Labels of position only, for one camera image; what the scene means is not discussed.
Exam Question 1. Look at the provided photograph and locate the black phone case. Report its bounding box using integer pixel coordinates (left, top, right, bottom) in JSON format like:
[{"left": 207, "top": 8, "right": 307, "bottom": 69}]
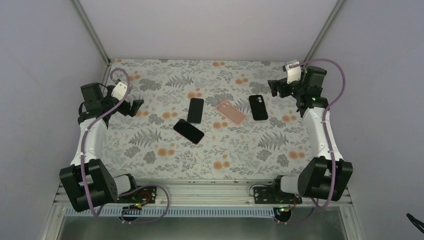
[{"left": 248, "top": 95, "right": 269, "bottom": 121}]

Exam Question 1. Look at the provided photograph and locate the pink phone case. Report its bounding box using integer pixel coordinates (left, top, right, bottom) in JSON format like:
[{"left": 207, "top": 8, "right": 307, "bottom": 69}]
[{"left": 216, "top": 100, "right": 246, "bottom": 125}]

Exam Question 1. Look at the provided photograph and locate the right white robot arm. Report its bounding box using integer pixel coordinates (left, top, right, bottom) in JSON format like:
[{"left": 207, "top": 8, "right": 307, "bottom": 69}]
[{"left": 268, "top": 64, "right": 353, "bottom": 204}]

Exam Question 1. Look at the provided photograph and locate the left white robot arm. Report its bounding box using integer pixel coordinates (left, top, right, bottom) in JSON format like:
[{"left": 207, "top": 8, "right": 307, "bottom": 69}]
[{"left": 59, "top": 81, "right": 144, "bottom": 212}]

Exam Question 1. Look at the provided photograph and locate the floral patterned mat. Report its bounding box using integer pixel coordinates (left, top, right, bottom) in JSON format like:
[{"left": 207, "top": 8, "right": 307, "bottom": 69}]
[{"left": 101, "top": 58, "right": 312, "bottom": 180}]

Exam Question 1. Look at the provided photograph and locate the black object at edge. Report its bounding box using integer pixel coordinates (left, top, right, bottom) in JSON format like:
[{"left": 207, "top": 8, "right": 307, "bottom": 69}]
[{"left": 406, "top": 213, "right": 424, "bottom": 234}]

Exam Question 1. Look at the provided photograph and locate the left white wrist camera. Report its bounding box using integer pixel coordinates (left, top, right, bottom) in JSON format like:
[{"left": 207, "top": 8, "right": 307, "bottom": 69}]
[{"left": 111, "top": 81, "right": 128, "bottom": 101}]

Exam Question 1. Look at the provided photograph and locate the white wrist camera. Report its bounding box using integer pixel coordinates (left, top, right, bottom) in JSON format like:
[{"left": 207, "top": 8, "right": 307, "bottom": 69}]
[
  {"left": 283, "top": 60, "right": 302, "bottom": 84},
  {"left": 111, "top": 81, "right": 128, "bottom": 101}
]

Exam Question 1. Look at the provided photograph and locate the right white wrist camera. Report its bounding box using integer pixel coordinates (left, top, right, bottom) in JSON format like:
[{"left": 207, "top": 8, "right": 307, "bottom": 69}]
[{"left": 283, "top": 60, "right": 302, "bottom": 84}]

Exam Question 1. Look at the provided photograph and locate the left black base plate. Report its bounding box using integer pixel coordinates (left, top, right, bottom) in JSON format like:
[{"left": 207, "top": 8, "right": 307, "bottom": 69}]
[{"left": 120, "top": 186, "right": 157, "bottom": 206}]

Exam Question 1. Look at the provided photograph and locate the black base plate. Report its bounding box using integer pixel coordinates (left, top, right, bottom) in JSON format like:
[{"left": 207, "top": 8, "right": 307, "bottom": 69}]
[
  {"left": 252, "top": 186, "right": 303, "bottom": 205},
  {"left": 120, "top": 186, "right": 157, "bottom": 206}
]

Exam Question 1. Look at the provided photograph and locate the aluminium mounting rail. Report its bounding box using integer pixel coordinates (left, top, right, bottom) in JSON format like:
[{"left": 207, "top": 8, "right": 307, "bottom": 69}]
[{"left": 54, "top": 178, "right": 353, "bottom": 208}]

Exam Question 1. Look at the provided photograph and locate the white slotted cable duct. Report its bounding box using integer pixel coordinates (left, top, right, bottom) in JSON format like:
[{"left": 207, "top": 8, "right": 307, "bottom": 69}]
[{"left": 101, "top": 206, "right": 292, "bottom": 218}]

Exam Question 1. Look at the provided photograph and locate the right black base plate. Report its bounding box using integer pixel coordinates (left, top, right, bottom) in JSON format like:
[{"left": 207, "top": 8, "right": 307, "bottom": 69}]
[{"left": 252, "top": 186, "right": 303, "bottom": 205}]

